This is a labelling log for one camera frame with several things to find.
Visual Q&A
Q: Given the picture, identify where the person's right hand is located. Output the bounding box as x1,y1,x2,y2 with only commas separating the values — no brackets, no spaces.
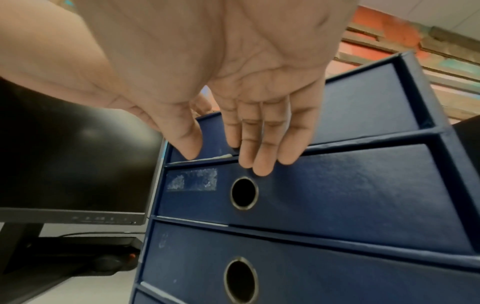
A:
72,0,359,177

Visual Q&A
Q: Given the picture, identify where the person's left hand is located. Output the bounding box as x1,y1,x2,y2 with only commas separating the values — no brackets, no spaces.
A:
0,0,134,112

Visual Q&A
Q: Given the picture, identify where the navy blue drawer unit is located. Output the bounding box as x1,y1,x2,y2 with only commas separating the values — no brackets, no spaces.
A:
129,50,480,304

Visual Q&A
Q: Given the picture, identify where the black computer monitor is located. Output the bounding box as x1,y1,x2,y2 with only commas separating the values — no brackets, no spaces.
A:
0,77,166,226

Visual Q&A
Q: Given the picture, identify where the black red-striped monitor stand base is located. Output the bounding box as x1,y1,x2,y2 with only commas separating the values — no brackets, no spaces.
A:
0,222,146,276

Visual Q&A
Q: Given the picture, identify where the small black oval device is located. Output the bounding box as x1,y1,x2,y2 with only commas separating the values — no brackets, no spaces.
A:
91,253,138,272

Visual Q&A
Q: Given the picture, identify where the black background chair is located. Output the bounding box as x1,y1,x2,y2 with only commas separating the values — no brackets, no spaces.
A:
451,114,480,142

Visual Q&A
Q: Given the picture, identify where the colourful wall painting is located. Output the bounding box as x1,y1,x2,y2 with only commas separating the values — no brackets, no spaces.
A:
325,4,480,99

